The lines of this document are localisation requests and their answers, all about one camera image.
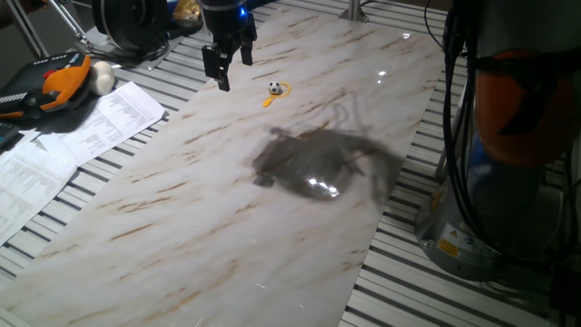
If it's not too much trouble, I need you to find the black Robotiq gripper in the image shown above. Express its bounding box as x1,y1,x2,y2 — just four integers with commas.
198,0,258,93

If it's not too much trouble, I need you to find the yellow bubble ring wand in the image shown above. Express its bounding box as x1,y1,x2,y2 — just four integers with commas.
261,81,292,109

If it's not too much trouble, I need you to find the white round ball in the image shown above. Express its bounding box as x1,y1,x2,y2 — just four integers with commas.
87,60,116,97

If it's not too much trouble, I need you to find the gold foil package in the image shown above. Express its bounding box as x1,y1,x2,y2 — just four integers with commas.
173,0,204,29

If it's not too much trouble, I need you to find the black filament spool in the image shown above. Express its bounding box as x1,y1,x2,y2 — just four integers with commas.
91,0,170,52

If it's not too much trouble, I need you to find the marble pattern board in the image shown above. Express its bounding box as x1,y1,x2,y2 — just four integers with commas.
0,4,448,327

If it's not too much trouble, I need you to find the printed white paper sheet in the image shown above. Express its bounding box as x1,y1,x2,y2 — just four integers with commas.
0,135,79,247
36,81,167,167

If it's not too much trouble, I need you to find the grey metal rod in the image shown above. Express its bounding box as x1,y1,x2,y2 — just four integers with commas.
4,0,50,59
46,0,94,50

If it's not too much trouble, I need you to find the orange black teach pendant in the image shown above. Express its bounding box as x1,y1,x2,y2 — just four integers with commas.
0,51,94,122

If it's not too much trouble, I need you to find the aluminium frame post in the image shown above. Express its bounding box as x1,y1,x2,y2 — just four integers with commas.
338,0,369,23

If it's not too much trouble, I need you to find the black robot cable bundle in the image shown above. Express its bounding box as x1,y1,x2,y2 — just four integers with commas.
421,0,489,242

